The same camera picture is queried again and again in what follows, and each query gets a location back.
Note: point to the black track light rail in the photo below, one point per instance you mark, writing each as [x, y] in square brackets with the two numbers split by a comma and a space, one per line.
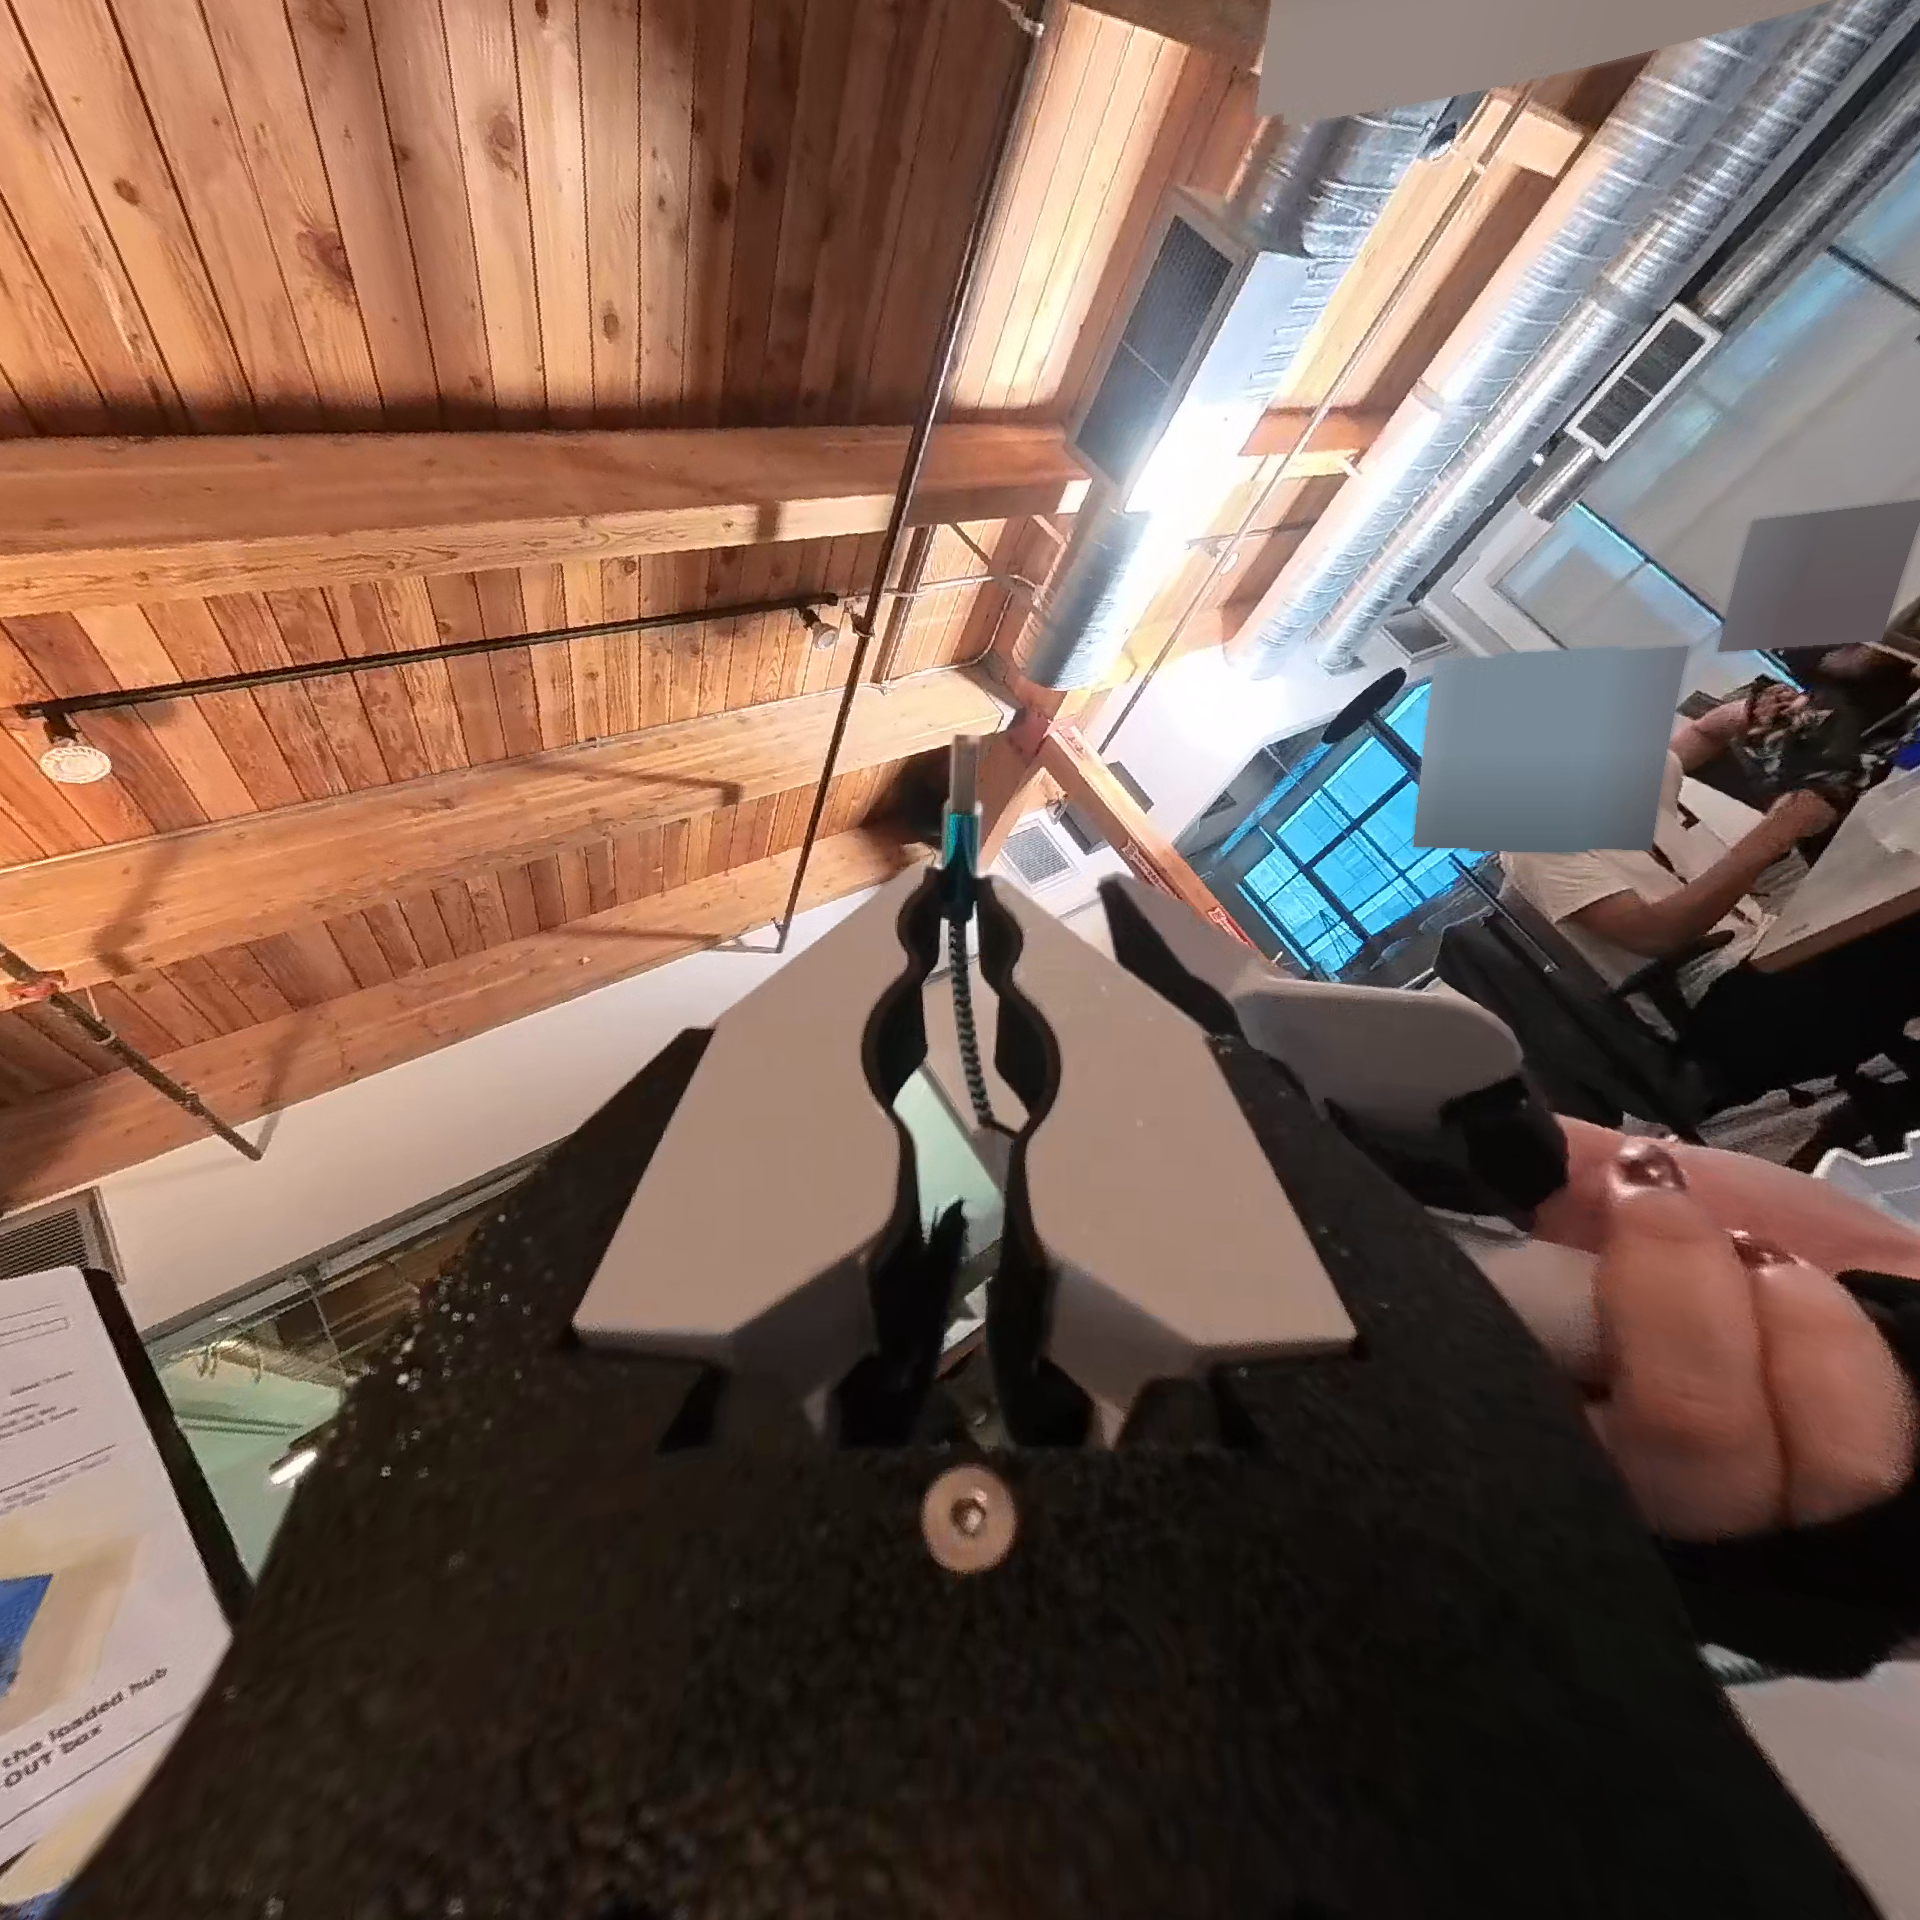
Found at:
[450, 651]

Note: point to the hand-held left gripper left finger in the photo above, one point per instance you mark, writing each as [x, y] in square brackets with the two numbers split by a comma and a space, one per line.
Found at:
[750, 1184]

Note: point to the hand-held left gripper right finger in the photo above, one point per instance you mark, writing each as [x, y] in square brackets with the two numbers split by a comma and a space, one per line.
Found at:
[1184, 1214]

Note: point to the short silver air duct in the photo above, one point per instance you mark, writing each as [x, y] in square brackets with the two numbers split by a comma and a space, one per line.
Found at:
[1081, 614]

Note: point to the metal conduit pipe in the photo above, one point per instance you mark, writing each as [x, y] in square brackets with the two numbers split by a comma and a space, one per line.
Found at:
[915, 450]

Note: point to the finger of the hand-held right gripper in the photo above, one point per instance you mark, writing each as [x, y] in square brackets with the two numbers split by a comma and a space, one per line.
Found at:
[1380, 1043]

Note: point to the white ceiling spot lamp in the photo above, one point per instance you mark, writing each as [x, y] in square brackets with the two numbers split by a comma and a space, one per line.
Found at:
[70, 760]
[823, 626]

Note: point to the white vent grille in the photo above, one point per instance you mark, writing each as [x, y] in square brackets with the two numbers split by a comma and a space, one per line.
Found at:
[1642, 382]

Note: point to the person's right hand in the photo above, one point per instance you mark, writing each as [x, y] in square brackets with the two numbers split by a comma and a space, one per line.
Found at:
[1710, 1351]

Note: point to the rusty sprinkler pipe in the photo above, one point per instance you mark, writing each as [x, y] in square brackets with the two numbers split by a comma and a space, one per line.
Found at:
[134, 1058]

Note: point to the grey wall vent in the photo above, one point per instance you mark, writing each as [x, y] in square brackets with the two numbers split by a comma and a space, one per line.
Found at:
[1034, 855]
[53, 1253]

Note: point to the long silver air duct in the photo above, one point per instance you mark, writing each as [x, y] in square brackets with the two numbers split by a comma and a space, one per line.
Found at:
[1784, 164]
[1394, 540]

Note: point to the white instruction sheet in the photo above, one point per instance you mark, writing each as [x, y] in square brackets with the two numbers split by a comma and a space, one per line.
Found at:
[90, 1440]

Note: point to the large paned window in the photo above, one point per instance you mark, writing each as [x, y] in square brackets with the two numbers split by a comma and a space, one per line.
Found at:
[1321, 855]

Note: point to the black ceiling vent grille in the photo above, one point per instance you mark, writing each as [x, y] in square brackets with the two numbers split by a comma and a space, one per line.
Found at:
[1155, 345]

